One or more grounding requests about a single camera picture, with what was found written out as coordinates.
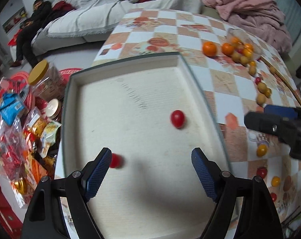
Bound tan longan fruit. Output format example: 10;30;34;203
256;93;267;106

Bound yellow striped tomato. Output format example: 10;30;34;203
264;88;271;98

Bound dark yellow cherry tomato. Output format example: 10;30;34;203
271;176;281;187

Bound tan longan beside tomato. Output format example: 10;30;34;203
257;82;267;94

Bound long wooden stick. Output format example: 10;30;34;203
259;56;301;106

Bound small red tomato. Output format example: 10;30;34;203
254;77;261;85

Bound tan longan on stick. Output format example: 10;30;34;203
269;66;276;74

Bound tan longan upper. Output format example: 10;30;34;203
248;66;257;77

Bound tan longan near bowl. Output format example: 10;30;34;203
240;56;249;66

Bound tan longan near mandarin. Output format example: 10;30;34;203
231;51;242;63

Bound yellow fruit in bowl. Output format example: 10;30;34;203
242;48;254;60

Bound glass fruit bowl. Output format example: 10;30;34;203
226;28;263;61

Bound orange in bowl right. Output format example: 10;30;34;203
244;43;254;52

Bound orange in bowl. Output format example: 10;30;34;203
244;43;254;52
230;36;242;47

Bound orange mandarin right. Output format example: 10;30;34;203
221;43;235;57

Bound orange mandarin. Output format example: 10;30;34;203
202;42;217;57
221;43;235;57

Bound orange in bowl left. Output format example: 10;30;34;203
230;36;242;47

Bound white shallow box tray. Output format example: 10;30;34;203
62;52;229;238

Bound orange mandarin left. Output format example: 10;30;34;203
202;42;217;57

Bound plastic jar yellow lid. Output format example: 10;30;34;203
28;59;66;102

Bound blue snack packet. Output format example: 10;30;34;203
0;92;27;126

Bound pink blanket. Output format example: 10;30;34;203
202;0;292;54

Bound white grey sofa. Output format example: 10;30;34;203
31;0;201;56

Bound seated person in black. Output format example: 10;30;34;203
11;0;52;68

